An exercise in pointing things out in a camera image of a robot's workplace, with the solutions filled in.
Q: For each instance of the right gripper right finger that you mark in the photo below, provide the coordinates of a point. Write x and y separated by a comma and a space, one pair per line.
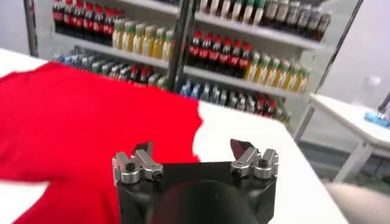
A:
256, 164

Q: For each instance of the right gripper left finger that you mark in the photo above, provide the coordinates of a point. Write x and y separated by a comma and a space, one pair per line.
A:
143, 164

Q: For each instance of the red t-shirt with bear print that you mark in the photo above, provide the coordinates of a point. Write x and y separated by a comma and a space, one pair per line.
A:
91, 115

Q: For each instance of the small yellow juice bottle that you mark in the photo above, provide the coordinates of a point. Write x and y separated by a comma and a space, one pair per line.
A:
287, 116
278, 113
162, 82
153, 80

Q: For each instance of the small red-capped cola bottle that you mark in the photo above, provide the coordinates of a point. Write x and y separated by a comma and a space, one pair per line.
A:
259, 106
134, 74
143, 76
269, 109

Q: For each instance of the small dark bottle beige label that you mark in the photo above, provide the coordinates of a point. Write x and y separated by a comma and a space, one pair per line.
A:
114, 71
123, 73
242, 102
250, 104

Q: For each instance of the small tea bottle white label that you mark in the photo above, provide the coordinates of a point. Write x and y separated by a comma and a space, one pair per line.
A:
223, 97
105, 69
96, 66
233, 99

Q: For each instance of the clear green-label water bottle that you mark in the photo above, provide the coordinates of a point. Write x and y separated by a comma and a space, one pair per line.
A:
86, 63
204, 92
77, 61
214, 94

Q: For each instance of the blue-label water bottle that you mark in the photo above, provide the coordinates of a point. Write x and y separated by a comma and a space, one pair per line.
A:
68, 59
185, 89
195, 90
59, 58

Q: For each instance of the white side table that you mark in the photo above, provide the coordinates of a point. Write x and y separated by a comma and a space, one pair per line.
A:
344, 112

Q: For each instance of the glass beverage display fridge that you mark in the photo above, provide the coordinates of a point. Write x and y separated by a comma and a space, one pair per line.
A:
274, 36
179, 45

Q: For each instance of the blue snack packet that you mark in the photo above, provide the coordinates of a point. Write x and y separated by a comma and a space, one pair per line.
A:
376, 119

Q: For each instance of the clear bottle white cap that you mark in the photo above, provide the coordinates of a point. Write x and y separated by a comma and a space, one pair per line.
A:
368, 91

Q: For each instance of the open glass fridge door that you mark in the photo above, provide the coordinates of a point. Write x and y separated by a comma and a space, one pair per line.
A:
333, 36

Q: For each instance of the green-capped dark tea bottle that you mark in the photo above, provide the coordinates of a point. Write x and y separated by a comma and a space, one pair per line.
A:
247, 12
225, 9
258, 13
236, 10

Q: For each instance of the tall dark bottle beige label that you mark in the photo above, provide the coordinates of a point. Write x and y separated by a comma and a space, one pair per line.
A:
281, 15
270, 13
292, 16

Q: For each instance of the dark bottle blue-white label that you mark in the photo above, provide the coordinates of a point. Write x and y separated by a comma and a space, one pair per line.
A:
314, 22
304, 19
324, 26

